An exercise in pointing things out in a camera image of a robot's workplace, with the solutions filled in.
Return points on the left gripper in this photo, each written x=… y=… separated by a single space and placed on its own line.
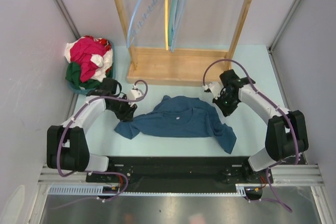
x=127 y=114

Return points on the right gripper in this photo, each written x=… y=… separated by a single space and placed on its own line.
x=226 y=111

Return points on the blue t-shirt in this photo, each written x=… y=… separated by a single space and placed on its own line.
x=181 y=117

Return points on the light blue wire hanger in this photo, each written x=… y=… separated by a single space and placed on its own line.
x=178 y=21

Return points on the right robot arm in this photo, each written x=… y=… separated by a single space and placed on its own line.
x=286 y=133

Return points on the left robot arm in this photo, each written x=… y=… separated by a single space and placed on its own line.
x=67 y=147

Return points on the light blue notched hanger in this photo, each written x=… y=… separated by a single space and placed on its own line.
x=141 y=13

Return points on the teal hanger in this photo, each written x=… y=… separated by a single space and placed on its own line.
x=172 y=18

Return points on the yellow hanger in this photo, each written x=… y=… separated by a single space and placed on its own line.
x=166 y=24

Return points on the teal laundry basket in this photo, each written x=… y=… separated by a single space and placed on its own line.
x=109 y=74

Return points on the wooden clothes rack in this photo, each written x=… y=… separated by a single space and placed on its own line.
x=209 y=32

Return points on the white garment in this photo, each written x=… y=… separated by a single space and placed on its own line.
x=100 y=72

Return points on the green garment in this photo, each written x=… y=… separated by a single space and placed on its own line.
x=72 y=73

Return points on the red patterned garment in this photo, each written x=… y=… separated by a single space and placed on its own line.
x=104 y=42

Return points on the pink garment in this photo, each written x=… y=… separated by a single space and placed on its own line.
x=88 y=54

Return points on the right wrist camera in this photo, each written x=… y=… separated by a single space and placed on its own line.
x=214 y=88

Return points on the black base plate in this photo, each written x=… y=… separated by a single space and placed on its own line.
x=183 y=174

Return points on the white cable duct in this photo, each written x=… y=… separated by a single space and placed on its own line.
x=108 y=190

